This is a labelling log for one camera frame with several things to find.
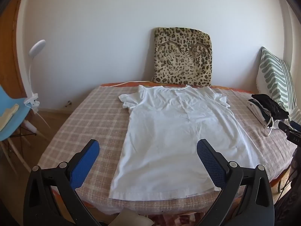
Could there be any leopard print cushion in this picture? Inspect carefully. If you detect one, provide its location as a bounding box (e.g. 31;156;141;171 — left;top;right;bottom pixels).
152;27;213;86

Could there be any red patterned rug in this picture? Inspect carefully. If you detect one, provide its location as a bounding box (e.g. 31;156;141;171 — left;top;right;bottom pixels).
144;212;206;226

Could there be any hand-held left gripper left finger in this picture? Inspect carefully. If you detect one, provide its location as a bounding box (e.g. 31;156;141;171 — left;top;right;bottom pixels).
23;139;100;226

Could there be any wooden door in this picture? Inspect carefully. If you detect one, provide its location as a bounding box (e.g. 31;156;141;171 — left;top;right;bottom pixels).
0;0;27;99

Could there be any folded white garment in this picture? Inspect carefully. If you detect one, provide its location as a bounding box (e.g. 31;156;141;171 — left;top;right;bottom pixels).
247;99;281;136

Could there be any white t-shirt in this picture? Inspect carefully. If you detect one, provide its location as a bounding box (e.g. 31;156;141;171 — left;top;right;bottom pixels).
109;84;268;200

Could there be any cream cloth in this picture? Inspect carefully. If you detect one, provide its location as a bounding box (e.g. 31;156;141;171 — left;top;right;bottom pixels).
0;103;19;131

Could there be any white clip-on desk lamp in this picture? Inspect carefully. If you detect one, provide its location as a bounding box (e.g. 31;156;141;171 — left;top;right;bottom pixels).
23;39;47;113

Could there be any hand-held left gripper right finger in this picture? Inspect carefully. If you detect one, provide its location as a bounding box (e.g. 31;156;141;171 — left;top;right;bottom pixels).
196;139;275;226

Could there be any green striped white pillow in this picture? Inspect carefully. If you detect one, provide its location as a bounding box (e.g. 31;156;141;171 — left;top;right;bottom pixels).
255;46;301;125

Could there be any blue chair with wooden legs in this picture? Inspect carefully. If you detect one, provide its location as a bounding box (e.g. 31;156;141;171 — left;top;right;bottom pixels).
0;84;51;173

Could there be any beige plaid blanket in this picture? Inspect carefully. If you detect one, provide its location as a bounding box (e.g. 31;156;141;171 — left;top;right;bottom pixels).
38;84;298;209

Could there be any folded black garment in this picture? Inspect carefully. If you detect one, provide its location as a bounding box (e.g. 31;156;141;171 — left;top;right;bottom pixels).
251;94;290;121

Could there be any white cable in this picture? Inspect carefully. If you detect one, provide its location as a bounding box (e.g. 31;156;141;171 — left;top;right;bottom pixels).
110;81;151;88

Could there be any beige cardboard piece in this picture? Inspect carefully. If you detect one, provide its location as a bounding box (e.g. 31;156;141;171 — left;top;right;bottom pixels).
110;208;154;226

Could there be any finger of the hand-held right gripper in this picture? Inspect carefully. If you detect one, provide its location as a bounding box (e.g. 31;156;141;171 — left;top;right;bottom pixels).
278;120;301;133

